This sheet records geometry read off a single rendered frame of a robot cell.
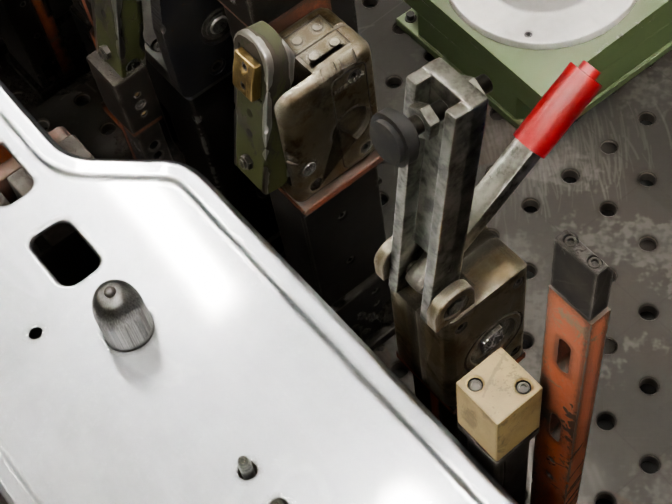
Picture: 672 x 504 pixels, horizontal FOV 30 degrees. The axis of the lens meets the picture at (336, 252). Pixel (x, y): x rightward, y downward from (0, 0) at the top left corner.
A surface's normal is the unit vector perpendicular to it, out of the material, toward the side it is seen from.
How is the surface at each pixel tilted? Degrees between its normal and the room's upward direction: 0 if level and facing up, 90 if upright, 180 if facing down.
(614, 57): 90
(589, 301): 90
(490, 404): 0
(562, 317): 90
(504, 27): 3
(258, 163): 78
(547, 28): 3
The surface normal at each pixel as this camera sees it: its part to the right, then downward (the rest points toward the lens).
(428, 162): -0.78, 0.49
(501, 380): -0.10, -0.52
